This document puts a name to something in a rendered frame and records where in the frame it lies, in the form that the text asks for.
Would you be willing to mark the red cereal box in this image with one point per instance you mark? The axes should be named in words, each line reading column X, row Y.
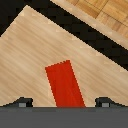
column 65, row 85

